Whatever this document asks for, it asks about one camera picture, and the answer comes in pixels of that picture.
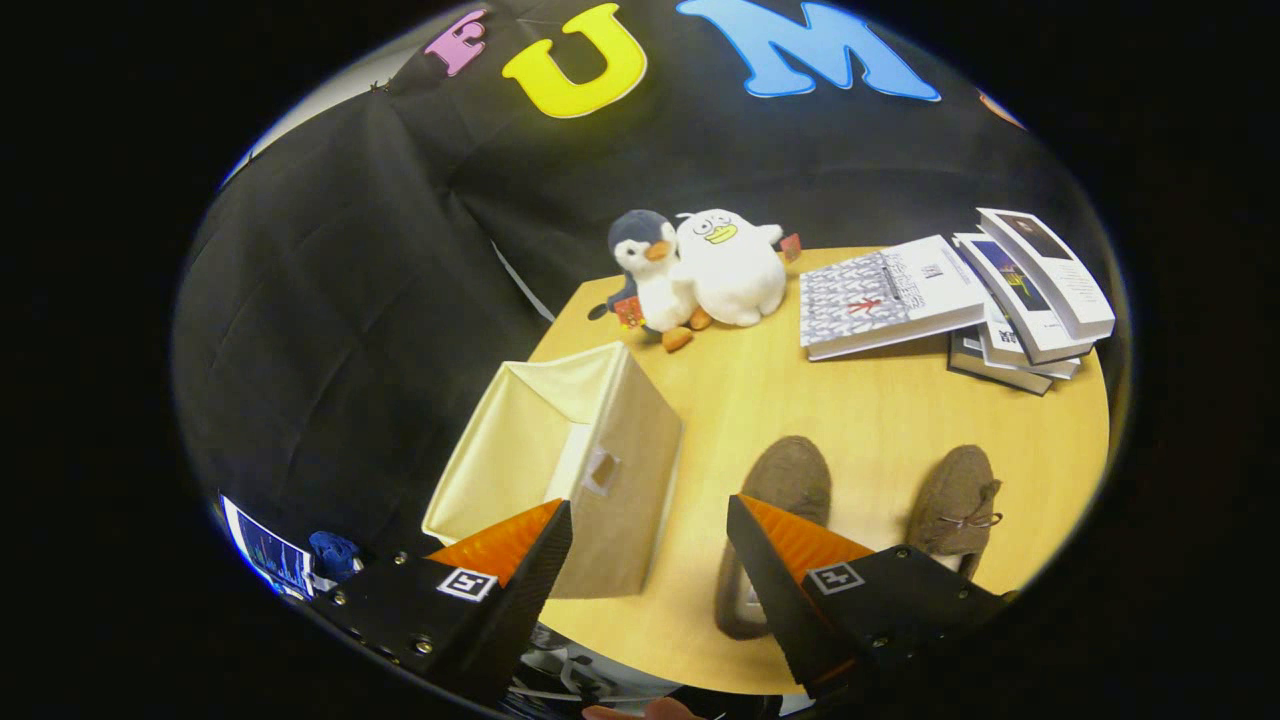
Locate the grey patterned cover book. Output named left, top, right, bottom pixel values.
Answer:
left=798, top=234, right=991, bottom=362

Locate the white duck plush toy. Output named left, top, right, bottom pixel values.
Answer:
left=675, top=208, right=804, bottom=329

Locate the blue lit screen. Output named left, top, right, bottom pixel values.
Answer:
left=220, top=493, right=317, bottom=601

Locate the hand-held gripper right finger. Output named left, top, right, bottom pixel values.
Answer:
left=725, top=493, right=1011, bottom=701

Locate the blue fabric object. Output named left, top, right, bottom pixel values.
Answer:
left=308, top=530, right=363, bottom=583

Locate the blue photo cover book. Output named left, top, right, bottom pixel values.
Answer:
left=952, top=232, right=1096, bottom=365

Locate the brown fuzzy slipper shoe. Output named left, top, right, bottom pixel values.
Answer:
left=905, top=445, right=1004, bottom=583
left=713, top=435, right=834, bottom=641

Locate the white book with black print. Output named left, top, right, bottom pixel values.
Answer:
left=978, top=300, right=1083, bottom=381

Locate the blue and white penguin plush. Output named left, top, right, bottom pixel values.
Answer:
left=600, top=209, right=713, bottom=353

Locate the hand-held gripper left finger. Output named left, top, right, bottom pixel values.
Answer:
left=308, top=498, right=574, bottom=706

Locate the cream fabric storage box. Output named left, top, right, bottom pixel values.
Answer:
left=421, top=341, right=684, bottom=601

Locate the dark grey book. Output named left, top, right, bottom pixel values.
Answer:
left=946, top=328, right=1056, bottom=397

